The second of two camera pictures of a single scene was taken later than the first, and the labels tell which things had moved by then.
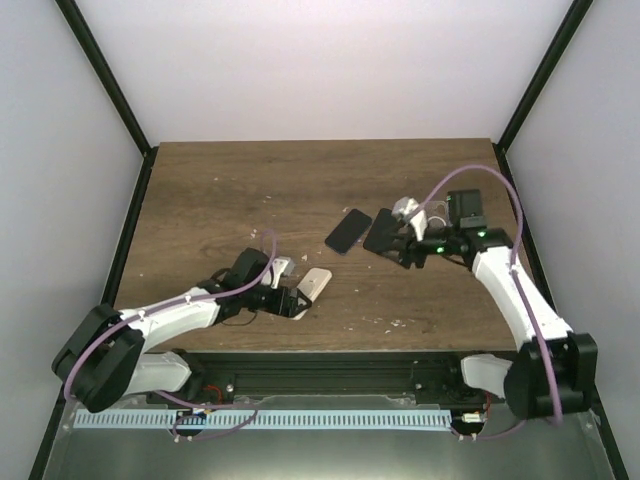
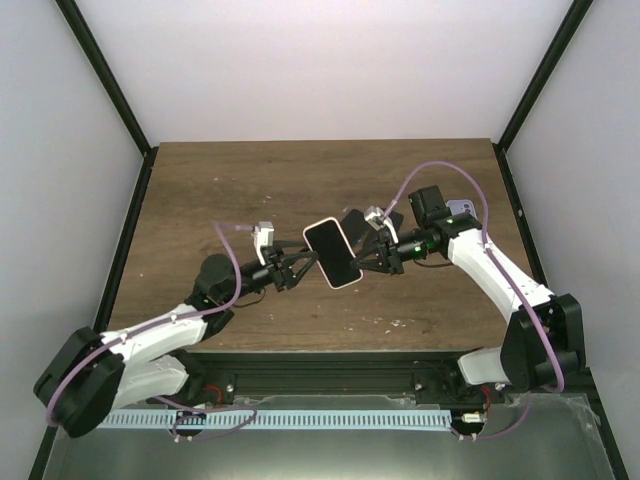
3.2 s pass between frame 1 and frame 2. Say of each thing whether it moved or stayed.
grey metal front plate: stayed
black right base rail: stayed
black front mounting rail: stayed
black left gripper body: moved
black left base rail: stayed
